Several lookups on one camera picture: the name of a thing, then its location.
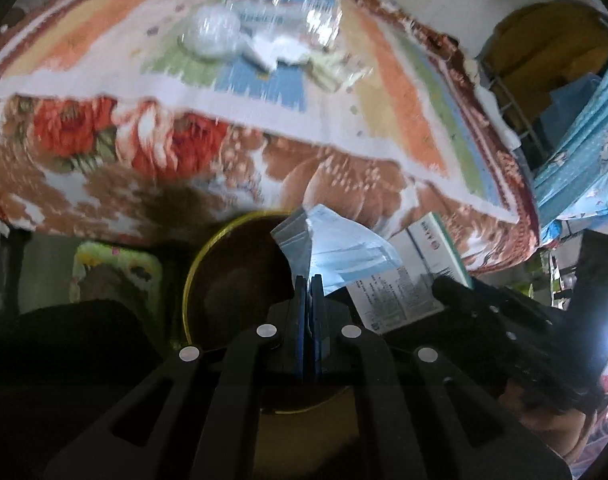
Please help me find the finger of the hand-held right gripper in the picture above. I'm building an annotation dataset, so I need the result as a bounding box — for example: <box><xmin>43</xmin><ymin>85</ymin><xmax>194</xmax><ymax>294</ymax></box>
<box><xmin>430</xmin><ymin>275</ymin><xmax>539</xmax><ymax>341</ymax></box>

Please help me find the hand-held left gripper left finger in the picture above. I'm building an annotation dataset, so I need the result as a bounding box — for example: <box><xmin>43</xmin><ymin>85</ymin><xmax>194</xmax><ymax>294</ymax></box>
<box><xmin>44</xmin><ymin>276</ymin><xmax>309</xmax><ymax>480</ymax></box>

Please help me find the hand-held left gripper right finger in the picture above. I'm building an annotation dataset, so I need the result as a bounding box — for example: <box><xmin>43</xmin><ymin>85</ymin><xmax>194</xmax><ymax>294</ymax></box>
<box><xmin>311</xmin><ymin>274</ymin><xmax>572</xmax><ymax>480</ymax></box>

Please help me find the white box with green edge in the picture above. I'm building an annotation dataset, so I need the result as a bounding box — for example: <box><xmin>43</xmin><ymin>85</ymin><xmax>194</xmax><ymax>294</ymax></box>
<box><xmin>346</xmin><ymin>212</ymin><xmax>473</xmax><ymax>336</ymax></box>

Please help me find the blue face mask packet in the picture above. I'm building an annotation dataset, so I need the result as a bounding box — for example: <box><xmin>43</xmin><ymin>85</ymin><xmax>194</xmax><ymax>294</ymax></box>
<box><xmin>270</xmin><ymin>204</ymin><xmax>405</xmax><ymax>297</ymax></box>

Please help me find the brown bin with yellow rim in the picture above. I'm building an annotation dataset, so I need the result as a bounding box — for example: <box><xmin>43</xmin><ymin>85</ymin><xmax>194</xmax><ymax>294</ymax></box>
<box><xmin>181</xmin><ymin>210</ymin><xmax>365</xmax><ymax>416</ymax></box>

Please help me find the clear wrapper with yellow print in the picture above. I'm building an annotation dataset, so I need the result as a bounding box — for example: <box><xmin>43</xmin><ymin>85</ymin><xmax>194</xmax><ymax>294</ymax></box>
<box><xmin>304</xmin><ymin>47</ymin><xmax>375</xmax><ymax>93</ymax></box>

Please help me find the white tissue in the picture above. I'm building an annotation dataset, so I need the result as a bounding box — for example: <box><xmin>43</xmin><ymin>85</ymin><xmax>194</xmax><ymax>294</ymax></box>
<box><xmin>236</xmin><ymin>32</ymin><xmax>315</xmax><ymax>73</ymax></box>

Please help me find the person's right forearm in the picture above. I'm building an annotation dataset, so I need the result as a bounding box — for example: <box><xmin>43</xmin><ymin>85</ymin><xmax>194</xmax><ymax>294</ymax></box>
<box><xmin>501</xmin><ymin>392</ymin><xmax>602</xmax><ymax>467</ymax></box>

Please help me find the white cloth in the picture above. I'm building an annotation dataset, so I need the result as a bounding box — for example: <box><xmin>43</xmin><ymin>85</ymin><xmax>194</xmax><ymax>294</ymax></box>
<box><xmin>476</xmin><ymin>85</ymin><xmax>522</xmax><ymax>153</ymax></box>

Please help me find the green floral plastic stool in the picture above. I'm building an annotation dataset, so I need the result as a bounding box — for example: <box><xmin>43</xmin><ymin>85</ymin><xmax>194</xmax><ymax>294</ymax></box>
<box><xmin>71</xmin><ymin>241</ymin><xmax>163</xmax><ymax>333</ymax></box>

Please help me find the metal rack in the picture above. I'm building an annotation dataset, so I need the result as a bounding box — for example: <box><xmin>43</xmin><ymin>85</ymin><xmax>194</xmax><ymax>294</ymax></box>
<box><xmin>478</xmin><ymin>55</ymin><xmax>552</xmax><ymax>163</ymax></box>

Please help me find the floral blanket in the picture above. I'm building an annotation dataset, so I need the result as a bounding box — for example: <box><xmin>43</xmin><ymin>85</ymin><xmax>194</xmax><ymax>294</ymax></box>
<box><xmin>0</xmin><ymin>0</ymin><xmax>542</xmax><ymax>277</ymax></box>

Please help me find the yellow cloth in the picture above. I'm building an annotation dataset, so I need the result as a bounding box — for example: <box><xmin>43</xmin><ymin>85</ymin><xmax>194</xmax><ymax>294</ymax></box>
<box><xmin>488</xmin><ymin>2</ymin><xmax>608</xmax><ymax>92</ymax></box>

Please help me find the clear round plastic bag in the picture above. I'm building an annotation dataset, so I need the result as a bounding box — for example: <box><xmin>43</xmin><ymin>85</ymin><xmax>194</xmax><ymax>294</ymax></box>
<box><xmin>176</xmin><ymin>5</ymin><xmax>245</xmax><ymax>61</ymax></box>

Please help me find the clear flat plastic packet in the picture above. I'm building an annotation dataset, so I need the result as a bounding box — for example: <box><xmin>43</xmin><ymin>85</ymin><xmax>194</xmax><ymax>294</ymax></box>
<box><xmin>223</xmin><ymin>0</ymin><xmax>345</xmax><ymax>48</ymax></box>

